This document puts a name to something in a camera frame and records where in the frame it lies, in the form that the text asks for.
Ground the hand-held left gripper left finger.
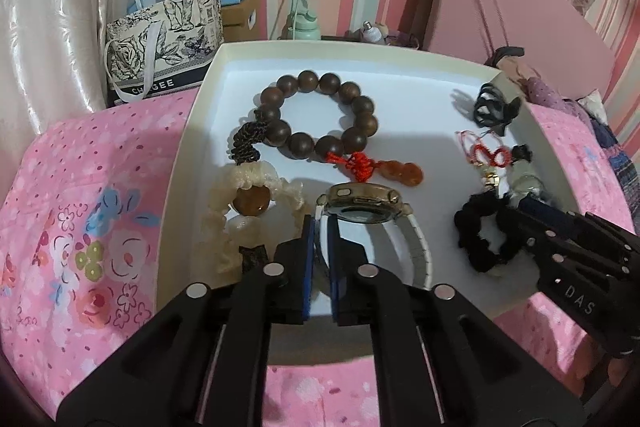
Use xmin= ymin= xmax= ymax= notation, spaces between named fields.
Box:
xmin=56 ymin=214 xmax=317 ymax=427

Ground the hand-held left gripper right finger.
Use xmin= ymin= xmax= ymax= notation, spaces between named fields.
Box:
xmin=327 ymin=219 xmax=588 ymax=427

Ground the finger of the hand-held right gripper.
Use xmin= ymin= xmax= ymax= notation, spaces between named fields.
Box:
xmin=496 ymin=206 xmax=557 ymax=265
xmin=515 ymin=196 xmax=593 ymax=235

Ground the black scrunchie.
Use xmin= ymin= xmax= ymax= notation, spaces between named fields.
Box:
xmin=453 ymin=194 xmax=531 ymax=273

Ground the watch with white strap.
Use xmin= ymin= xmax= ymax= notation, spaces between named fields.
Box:
xmin=315 ymin=182 xmax=432 ymax=291

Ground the white shallow tray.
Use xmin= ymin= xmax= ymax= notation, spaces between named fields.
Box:
xmin=152 ymin=39 xmax=576 ymax=367

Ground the blue patterned cloth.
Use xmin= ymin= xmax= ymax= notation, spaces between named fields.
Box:
xmin=585 ymin=107 xmax=640 ymax=219

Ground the red knot orange gourd pendant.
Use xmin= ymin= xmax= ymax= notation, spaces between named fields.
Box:
xmin=325 ymin=152 xmax=425 ymax=189

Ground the purple dotted cloth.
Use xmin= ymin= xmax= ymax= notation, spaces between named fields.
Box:
xmin=525 ymin=77 xmax=592 ymax=118

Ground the black hair claw clip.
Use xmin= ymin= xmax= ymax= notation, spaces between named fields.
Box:
xmin=452 ymin=82 xmax=523 ymax=136

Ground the white cloth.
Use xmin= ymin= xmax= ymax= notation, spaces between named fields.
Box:
xmin=580 ymin=89 xmax=609 ymax=113

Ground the brown clothing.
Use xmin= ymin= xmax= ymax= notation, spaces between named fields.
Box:
xmin=500 ymin=57 xmax=542 ymax=84

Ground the black cloth item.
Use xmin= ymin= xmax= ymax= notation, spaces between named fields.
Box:
xmin=484 ymin=46 xmax=527 ymax=68

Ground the pink foam board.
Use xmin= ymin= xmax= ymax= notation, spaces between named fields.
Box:
xmin=422 ymin=0 xmax=617 ymax=104

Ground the pink plastic basket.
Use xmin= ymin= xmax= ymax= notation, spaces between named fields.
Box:
xmin=385 ymin=32 xmax=422 ymax=51

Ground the small white bottle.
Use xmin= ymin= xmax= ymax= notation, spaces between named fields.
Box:
xmin=362 ymin=19 xmax=386 ymax=43

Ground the pale green bottle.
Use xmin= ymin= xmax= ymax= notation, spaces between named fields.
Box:
xmin=287 ymin=11 xmax=321 ymax=40

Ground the pink floral blanket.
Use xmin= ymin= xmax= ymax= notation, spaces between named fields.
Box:
xmin=0 ymin=91 xmax=637 ymax=427

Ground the cardboard box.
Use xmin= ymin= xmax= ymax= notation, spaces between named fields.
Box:
xmin=220 ymin=0 xmax=264 ymax=42

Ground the printed canvas tote bag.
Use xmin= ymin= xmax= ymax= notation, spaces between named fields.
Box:
xmin=105 ymin=0 xmax=224 ymax=108

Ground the cream satin curtain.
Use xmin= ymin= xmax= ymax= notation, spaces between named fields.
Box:
xmin=0 ymin=0 xmax=182 ymax=144

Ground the red string bracelet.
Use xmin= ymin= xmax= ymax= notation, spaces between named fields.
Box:
xmin=455 ymin=130 xmax=512 ymax=194

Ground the cream bead bracelet amber stone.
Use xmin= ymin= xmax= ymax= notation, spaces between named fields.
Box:
xmin=200 ymin=161 xmax=314 ymax=281

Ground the brown wooden bead bracelet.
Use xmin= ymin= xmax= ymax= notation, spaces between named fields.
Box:
xmin=255 ymin=71 xmax=380 ymax=162

